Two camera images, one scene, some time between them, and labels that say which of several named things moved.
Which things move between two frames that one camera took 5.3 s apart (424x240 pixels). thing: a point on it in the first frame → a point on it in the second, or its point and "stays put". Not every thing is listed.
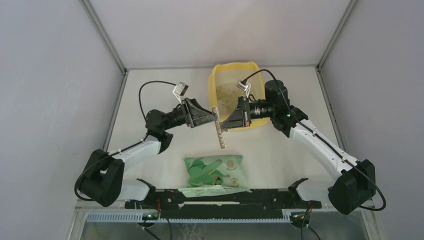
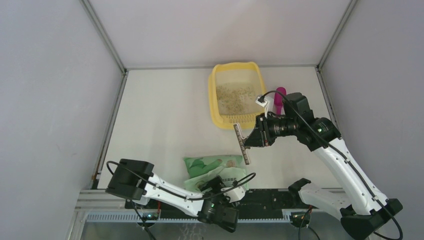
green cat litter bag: [215, 175] stays put
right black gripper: [240, 117] → [260, 135]
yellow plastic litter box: [229, 82] stays put
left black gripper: [193, 115] → [216, 184]
